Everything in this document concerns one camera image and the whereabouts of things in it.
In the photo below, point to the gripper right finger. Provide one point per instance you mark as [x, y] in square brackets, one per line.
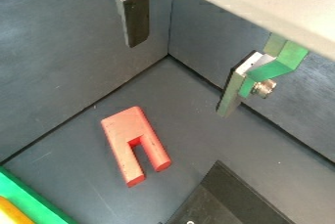
[250, 77]

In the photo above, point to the green shape sorter base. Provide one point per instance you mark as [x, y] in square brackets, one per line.
[40, 211]

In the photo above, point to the black curved fixture stand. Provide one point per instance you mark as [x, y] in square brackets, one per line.
[225, 200]

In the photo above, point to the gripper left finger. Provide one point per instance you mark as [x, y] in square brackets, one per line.
[134, 14]

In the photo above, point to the yellow pentagon block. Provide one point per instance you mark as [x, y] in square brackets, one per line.
[10, 215]

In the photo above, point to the red square-circle forked block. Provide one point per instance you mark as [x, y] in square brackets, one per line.
[127, 130]

